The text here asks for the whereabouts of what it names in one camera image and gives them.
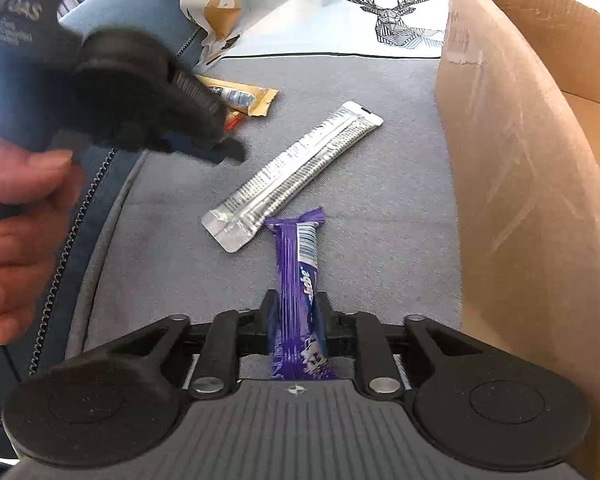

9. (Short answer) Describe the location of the brown cardboard box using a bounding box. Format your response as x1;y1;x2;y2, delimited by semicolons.
435;0;600;480

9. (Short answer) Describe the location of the yellow snack packet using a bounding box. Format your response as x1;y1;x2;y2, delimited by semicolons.
195;75;279;118

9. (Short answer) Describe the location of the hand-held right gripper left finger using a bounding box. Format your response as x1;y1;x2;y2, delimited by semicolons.
75;289;281;401

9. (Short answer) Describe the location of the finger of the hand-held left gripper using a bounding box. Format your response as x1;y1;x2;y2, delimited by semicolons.
157;67;247;165

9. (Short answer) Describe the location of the long silver snack packet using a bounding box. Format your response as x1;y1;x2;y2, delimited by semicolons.
201;101;384;254

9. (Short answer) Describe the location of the person's left hand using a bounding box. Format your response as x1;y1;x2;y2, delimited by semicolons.
0;127;87;346

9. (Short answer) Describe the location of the purple chocolate bar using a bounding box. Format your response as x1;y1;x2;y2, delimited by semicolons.
264;206;338;382

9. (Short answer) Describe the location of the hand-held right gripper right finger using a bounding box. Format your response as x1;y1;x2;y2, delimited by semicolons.
314;291;486;401

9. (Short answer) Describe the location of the grey deer print sheet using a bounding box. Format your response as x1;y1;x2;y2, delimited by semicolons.
65;0;481;396

